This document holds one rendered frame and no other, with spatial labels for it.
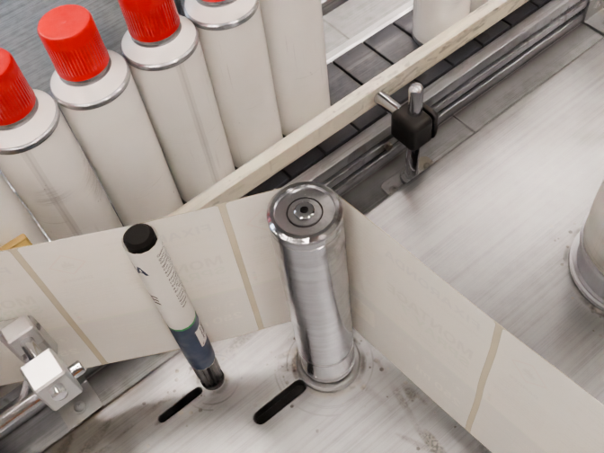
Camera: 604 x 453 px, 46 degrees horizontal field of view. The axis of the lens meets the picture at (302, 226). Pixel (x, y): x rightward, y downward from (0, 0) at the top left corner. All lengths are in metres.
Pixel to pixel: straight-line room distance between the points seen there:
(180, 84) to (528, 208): 0.28
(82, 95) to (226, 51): 0.11
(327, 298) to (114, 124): 0.19
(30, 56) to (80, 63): 0.41
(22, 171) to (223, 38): 0.16
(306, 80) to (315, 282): 0.24
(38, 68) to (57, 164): 0.38
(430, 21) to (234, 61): 0.23
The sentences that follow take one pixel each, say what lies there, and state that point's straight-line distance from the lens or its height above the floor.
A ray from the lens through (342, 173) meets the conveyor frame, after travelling 0.63.
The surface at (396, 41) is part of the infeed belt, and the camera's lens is 0.71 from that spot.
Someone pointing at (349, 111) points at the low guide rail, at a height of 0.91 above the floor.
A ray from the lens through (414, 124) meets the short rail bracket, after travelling 0.58.
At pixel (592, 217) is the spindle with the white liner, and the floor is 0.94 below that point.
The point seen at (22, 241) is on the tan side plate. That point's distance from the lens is 0.49.
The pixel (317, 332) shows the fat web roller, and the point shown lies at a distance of 0.42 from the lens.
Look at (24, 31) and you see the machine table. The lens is 0.91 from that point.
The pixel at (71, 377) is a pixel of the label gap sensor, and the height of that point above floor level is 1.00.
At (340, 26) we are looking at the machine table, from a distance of 0.80.
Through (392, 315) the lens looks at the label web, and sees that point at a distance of 0.41.
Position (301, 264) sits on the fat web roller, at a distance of 0.36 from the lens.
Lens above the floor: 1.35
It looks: 56 degrees down
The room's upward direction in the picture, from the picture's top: 10 degrees counter-clockwise
